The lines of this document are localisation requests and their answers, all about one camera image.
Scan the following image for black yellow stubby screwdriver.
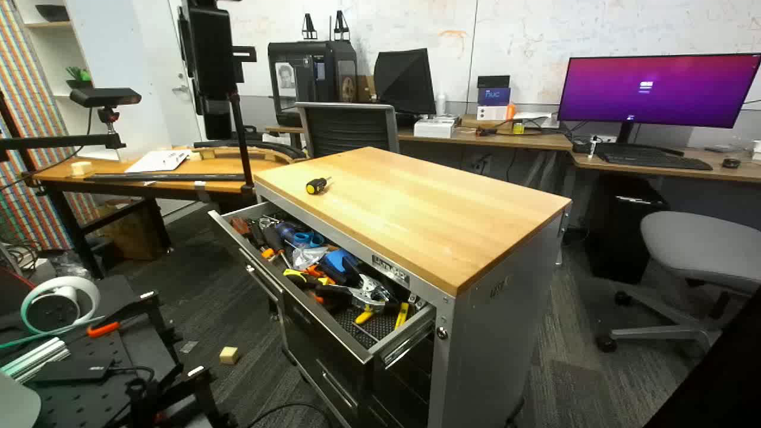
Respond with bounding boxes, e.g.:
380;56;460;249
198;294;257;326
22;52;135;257
304;174;332;196

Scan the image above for steel cabinet drawer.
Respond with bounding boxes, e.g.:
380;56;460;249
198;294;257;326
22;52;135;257
209;200;438;370

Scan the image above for steel tool cabinet wood top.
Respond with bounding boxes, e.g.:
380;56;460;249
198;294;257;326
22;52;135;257
209;145;574;428

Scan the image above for clear plastic bag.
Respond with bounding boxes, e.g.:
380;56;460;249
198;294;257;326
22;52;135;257
345;271;392;313

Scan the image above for blue plastic tool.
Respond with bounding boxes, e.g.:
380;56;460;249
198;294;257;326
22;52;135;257
276;224;328;253

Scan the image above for orange black hand tool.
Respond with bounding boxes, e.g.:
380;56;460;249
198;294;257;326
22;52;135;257
281;263;353;309

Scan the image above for black mesh office chair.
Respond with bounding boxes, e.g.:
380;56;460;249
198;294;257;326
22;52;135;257
294;99;401;158

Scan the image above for white box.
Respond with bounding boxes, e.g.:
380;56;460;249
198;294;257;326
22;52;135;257
411;117;460;140

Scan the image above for dark angled monitor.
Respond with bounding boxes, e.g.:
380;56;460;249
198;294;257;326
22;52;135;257
372;44;438;121

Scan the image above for long wooden office desk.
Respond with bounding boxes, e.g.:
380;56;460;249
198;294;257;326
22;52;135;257
395;124;761;232

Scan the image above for black 3D printer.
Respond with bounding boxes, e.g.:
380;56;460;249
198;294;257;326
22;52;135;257
266;38;358;129

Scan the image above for blue box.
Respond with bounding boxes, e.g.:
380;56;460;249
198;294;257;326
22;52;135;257
475;73;514;108

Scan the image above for wooden desk black legs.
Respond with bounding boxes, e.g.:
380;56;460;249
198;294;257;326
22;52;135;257
27;145;294;280

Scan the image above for white paper sheet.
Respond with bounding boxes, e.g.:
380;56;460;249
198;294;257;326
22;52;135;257
124;148;192;175

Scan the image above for black trash bin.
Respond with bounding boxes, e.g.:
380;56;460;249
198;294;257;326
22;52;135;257
589;175;668;286

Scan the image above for black keyboard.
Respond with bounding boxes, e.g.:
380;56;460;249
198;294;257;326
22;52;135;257
594;148;716;174

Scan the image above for monitor with purple screen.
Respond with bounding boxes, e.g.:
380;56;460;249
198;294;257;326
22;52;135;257
556;52;761;150

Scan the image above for grey office chair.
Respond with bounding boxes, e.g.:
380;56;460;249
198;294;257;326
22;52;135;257
594;209;761;353

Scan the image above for small green plant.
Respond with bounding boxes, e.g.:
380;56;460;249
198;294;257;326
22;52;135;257
64;66;96;91

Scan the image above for black breadboard table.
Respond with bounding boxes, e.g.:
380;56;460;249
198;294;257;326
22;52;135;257
0;271;232;428

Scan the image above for silver metal tube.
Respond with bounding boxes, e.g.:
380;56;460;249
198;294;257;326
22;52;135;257
0;335;71;388

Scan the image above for pale grey rounded object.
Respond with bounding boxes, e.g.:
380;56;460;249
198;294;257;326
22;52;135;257
0;370;43;428

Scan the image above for yellow handled pliers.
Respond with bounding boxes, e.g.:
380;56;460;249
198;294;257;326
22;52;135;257
353;296;414;329

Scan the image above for black floor cable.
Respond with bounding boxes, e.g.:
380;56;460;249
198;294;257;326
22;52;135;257
245;400;335;428

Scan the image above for orange handled tool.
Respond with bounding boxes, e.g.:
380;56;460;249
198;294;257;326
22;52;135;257
84;319;127;341

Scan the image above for black stereo camera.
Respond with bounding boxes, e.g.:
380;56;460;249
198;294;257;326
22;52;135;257
68;86;143;125

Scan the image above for white hose coil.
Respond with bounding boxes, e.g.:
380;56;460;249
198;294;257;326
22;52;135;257
18;271;103;335

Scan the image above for black metal stand frame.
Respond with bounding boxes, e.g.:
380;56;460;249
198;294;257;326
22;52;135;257
0;91;128;280

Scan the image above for white wall shelf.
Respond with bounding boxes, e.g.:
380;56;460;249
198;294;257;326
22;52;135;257
14;0;92;137

